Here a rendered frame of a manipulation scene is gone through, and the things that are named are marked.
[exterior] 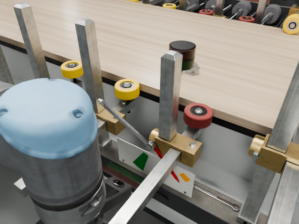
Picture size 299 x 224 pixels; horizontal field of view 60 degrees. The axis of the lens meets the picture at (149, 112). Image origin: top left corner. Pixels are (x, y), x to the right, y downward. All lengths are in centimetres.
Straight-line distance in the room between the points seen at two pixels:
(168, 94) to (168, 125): 9
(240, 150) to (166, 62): 45
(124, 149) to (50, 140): 57
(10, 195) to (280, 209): 158
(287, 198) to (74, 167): 36
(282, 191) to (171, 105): 28
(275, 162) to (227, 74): 44
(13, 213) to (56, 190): 145
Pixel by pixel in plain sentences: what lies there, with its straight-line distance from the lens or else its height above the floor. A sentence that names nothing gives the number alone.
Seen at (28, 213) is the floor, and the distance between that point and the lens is 171.
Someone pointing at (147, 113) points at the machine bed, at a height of 73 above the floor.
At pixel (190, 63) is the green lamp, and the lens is 60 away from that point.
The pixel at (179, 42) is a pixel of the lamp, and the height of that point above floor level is 111.
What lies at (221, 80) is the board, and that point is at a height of 90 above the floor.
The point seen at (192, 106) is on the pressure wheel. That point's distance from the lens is 74.
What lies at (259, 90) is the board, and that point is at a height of 90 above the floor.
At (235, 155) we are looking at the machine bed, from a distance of 91.
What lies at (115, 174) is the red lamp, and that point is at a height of 70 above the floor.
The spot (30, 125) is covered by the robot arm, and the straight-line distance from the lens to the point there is 25.
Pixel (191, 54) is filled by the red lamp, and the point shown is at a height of 109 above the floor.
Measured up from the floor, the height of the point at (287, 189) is 96.
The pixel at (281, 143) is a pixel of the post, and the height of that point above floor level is 99.
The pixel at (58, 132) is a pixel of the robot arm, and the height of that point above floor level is 118.
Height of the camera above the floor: 134
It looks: 37 degrees down
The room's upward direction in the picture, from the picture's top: straight up
